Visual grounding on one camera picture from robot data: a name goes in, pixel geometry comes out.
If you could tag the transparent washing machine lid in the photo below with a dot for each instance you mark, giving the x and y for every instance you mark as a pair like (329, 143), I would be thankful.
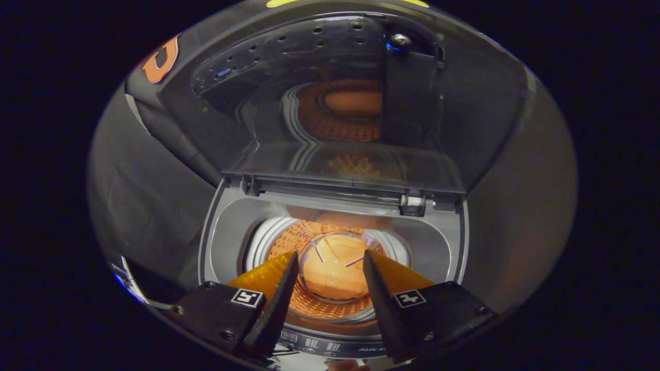
(464, 129)

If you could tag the orange polo shirt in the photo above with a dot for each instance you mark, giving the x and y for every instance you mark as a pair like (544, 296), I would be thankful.
(332, 268)

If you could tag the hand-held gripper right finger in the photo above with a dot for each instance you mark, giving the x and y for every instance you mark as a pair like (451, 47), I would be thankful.
(443, 309)

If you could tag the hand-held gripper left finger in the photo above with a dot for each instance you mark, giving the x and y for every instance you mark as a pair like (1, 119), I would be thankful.
(216, 314)

